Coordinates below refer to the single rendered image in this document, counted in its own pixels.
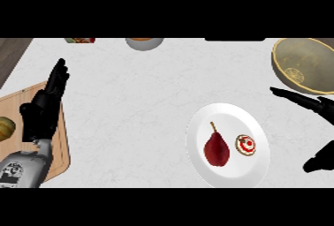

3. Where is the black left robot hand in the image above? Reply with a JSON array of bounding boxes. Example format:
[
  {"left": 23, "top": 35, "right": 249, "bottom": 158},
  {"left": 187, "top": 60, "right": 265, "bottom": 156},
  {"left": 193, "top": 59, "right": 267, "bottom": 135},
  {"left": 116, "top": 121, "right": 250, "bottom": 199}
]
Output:
[{"left": 18, "top": 57, "right": 73, "bottom": 143}]

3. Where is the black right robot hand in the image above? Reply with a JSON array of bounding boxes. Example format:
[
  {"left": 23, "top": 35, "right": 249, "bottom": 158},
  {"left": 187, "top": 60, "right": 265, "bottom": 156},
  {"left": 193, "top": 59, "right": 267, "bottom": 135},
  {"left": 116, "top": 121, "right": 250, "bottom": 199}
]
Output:
[{"left": 270, "top": 87, "right": 334, "bottom": 174}]

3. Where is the olive bowl with yellow rim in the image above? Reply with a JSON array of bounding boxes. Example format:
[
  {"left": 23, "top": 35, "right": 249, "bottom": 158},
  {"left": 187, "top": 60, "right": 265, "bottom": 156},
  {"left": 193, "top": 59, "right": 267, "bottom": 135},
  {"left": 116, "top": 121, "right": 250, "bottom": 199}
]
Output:
[{"left": 271, "top": 38, "right": 334, "bottom": 95}]

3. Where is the red and white cupcake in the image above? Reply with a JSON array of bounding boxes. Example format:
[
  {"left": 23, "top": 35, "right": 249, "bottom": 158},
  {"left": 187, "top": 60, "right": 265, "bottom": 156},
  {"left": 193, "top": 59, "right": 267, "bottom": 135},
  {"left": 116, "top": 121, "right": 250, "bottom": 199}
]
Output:
[{"left": 236, "top": 134, "right": 259, "bottom": 157}]

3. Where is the white oval plate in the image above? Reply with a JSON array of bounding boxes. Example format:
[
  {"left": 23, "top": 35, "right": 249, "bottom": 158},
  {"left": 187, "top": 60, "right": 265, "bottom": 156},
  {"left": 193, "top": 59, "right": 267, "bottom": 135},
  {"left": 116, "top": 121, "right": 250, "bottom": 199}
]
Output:
[{"left": 185, "top": 102, "right": 273, "bottom": 189}]

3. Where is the wooden cutting board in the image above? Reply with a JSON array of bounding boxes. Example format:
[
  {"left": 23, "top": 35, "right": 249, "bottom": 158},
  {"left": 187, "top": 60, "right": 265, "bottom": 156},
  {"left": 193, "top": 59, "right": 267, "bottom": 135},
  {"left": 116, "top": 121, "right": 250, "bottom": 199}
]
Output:
[{"left": 0, "top": 80, "right": 73, "bottom": 184}]

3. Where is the yellow-green round fruit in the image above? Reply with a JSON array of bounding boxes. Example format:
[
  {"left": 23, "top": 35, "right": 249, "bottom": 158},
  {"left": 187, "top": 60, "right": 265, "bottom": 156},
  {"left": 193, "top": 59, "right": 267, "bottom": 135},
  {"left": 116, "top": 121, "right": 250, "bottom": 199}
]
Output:
[{"left": 0, "top": 116, "right": 17, "bottom": 142}]

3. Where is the red and green can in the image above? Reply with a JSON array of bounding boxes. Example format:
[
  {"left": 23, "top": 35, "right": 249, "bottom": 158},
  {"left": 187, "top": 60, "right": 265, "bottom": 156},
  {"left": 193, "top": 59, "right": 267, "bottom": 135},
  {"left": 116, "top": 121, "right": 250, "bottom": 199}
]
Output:
[{"left": 64, "top": 38, "right": 97, "bottom": 44}]

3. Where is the red pear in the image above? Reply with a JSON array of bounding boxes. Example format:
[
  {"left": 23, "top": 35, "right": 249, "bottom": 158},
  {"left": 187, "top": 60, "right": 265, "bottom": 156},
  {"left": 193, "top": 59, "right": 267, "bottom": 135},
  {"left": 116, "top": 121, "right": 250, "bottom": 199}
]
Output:
[{"left": 203, "top": 121, "right": 231, "bottom": 168}]

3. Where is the grey cup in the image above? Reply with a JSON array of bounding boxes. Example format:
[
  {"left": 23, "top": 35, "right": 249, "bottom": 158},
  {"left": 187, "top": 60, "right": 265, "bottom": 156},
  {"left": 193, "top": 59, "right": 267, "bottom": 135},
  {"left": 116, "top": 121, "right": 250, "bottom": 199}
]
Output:
[{"left": 126, "top": 38, "right": 166, "bottom": 52}]

